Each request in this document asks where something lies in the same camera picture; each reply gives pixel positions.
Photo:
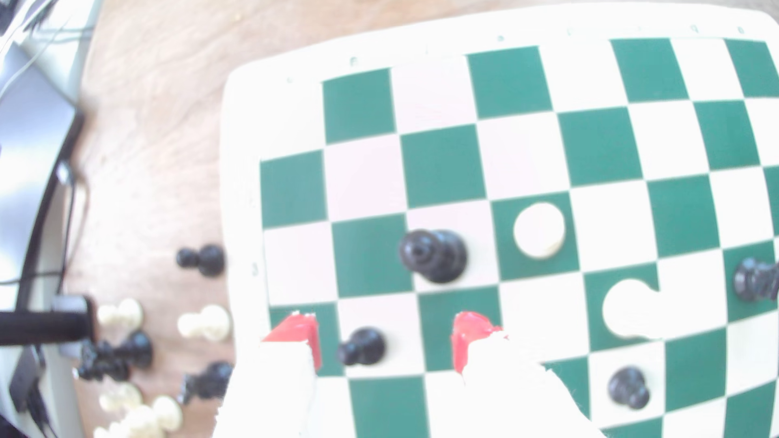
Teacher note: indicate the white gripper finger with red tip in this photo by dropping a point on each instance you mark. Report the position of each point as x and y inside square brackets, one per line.
[280, 389]
[505, 395]

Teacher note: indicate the black king chess piece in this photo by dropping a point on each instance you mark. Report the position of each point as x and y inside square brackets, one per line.
[433, 255]

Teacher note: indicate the black pawn chess piece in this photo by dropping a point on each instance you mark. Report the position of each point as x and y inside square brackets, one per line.
[629, 387]
[210, 260]
[365, 347]

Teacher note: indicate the white pawn chess piece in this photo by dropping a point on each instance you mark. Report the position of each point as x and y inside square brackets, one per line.
[125, 314]
[539, 230]
[210, 322]

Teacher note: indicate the black queen chess piece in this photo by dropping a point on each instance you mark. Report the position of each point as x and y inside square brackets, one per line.
[135, 350]

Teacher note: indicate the white tall chess piece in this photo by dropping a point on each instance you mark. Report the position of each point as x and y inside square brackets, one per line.
[630, 309]

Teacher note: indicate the green and white chess board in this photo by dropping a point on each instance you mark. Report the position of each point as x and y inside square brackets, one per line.
[599, 146]

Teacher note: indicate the black knight chess piece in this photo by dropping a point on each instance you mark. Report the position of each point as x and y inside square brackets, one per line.
[756, 280]

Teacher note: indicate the black bar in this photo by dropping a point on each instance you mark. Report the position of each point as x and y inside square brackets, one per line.
[36, 327]

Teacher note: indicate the black adapter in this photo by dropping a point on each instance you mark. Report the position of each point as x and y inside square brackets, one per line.
[25, 377]

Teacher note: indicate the silver laptop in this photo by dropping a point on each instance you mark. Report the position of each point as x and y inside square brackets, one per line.
[30, 152]

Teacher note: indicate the light grey device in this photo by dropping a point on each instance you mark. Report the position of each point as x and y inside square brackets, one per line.
[67, 55]

